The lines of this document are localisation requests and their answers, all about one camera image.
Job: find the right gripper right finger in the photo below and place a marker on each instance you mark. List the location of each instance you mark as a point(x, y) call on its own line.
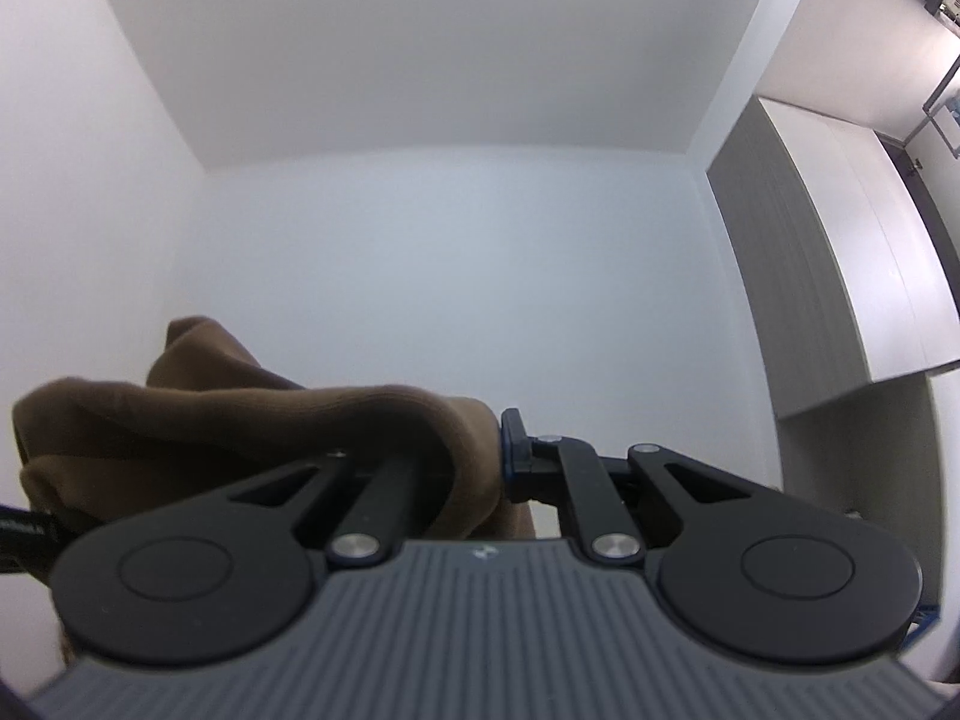
point(568, 474)

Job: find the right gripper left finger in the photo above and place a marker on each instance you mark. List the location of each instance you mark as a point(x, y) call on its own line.
point(380, 516)

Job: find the brown zip hoodie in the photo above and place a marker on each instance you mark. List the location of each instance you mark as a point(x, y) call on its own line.
point(184, 520)

